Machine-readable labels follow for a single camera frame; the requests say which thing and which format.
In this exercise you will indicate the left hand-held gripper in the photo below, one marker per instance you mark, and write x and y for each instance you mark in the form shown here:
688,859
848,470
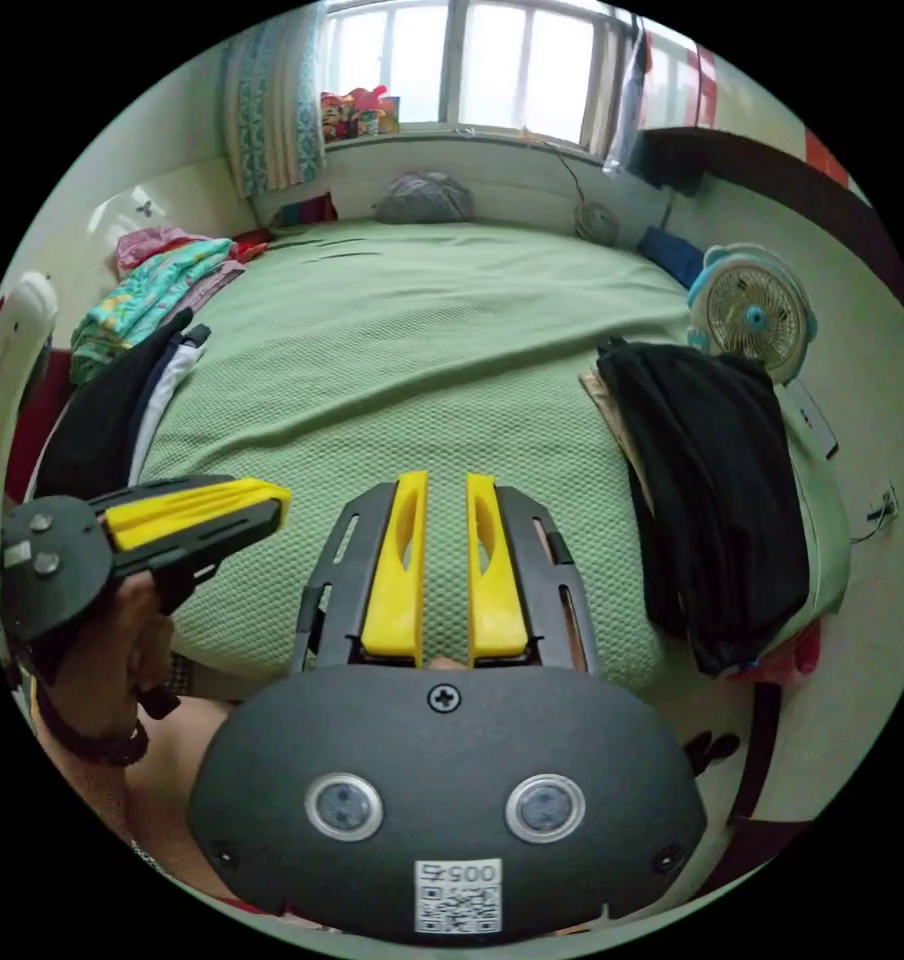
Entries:
54,577

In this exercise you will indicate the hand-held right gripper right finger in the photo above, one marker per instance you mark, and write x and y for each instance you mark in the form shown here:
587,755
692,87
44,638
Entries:
497,585

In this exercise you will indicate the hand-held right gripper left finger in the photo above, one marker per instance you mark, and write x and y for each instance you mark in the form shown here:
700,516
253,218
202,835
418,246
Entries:
396,577

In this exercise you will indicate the person's left forearm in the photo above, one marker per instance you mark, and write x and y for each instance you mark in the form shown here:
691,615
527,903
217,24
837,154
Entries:
159,810

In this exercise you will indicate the person's right hand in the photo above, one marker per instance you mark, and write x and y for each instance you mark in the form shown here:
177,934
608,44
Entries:
443,664

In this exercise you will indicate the person's left hand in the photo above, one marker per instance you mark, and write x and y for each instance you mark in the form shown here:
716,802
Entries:
99,667

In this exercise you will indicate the pile of clothes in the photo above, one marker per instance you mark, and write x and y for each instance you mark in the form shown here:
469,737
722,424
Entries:
707,487
99,420

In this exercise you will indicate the bed with green mat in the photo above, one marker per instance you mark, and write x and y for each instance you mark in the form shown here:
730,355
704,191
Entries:
422,360

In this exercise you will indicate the pile of colourful folded blankets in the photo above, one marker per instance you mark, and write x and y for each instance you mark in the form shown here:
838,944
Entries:
159,289

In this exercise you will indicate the striped pillow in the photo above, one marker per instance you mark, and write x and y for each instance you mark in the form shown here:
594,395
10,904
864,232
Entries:
306,210

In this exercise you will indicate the white remote control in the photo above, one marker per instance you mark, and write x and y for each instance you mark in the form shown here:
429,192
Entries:
812,416

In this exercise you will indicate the blue folded cloth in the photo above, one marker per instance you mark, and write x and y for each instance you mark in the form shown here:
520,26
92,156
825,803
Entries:
666,255

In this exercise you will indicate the white and blue fan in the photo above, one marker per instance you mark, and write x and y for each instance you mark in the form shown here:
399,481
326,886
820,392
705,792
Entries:
756,315

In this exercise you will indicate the small round grey fan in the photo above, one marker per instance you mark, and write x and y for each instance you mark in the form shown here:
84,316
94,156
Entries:
596,223

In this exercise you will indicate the grey cushion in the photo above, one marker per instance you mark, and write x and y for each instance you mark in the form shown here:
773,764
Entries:
422,196

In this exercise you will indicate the patterned curtain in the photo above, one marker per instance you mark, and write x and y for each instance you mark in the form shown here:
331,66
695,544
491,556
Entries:
272,112

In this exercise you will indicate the colourful toys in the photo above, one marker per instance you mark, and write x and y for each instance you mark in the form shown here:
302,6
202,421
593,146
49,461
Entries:
358,112

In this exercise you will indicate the dark wooden shelf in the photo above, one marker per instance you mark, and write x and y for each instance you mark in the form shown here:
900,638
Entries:
737,176

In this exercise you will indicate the hanging garment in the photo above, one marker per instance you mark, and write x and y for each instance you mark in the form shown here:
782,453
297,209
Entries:
628,97

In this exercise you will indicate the window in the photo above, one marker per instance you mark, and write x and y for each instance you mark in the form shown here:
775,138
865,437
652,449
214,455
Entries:
497,67

